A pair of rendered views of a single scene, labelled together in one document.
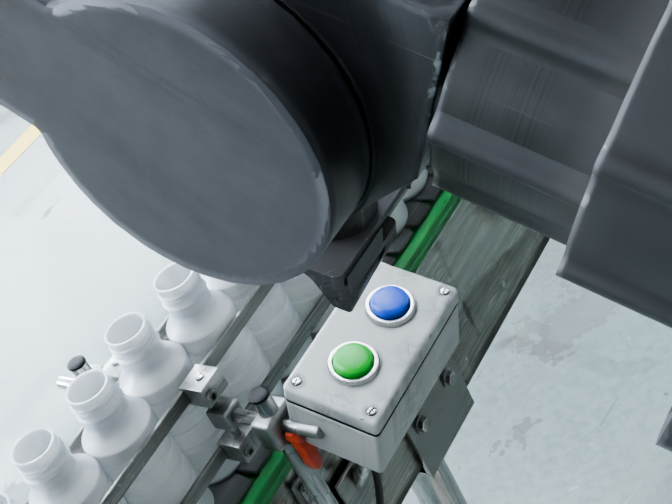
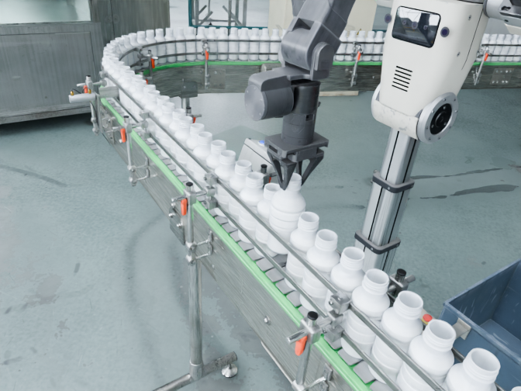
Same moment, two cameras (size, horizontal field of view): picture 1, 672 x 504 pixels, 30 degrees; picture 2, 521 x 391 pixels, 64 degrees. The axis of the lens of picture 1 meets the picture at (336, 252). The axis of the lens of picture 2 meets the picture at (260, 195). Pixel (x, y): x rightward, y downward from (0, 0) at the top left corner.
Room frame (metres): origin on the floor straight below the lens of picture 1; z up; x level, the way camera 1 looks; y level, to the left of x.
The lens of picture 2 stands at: (0.63, 1.04, 1.60)
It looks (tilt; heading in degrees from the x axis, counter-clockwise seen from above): 32 degrees down; 277
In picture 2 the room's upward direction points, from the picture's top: 5 degrees clockwise
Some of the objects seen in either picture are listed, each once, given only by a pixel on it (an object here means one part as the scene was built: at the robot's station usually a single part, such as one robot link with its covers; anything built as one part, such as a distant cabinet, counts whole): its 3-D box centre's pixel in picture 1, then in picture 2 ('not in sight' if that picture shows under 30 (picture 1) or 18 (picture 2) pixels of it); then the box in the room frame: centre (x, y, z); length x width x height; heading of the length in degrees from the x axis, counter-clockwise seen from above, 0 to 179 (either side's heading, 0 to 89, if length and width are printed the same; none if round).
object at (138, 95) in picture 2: not in sight; (142, 105); (1.21, -0.26, 1.08); 0.06 x 0.06 x 0.17
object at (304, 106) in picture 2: not in sight; (299, 95); (0.66, 0.35, 1.38); 0.07 x 0.06 x 0.07; 43
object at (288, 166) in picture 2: not in sight; (291, 165); (0.66, 0.35, 1.25); 0.07 x 0.07 x 0.09; 42
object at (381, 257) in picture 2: not in sight; (367, 276); (0.33, -0.27, 0.49); 0.13 x 0.13 x 0.40; 42
